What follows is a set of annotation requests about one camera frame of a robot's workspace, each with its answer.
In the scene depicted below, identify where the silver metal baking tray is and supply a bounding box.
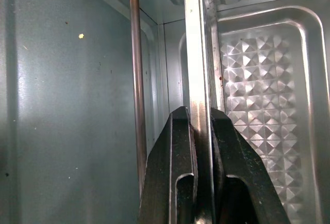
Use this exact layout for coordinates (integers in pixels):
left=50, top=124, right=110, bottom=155
left=181, top=0, right=330, bottom=224

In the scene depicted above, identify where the metal heating rod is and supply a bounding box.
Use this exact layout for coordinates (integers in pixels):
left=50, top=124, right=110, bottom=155
left=127, top=0, right=148, bottom=200

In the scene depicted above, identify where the grey toaster oven interior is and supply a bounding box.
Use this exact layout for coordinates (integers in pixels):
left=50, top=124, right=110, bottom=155
left=0, top=0, right=330, bottom=224

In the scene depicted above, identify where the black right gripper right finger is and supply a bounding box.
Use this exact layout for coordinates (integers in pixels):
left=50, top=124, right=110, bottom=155
left=210, top=107, right=291, bottom=224

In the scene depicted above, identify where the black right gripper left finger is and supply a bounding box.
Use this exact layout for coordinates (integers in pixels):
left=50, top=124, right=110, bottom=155
left=138, top=106, right=199, bottom=224

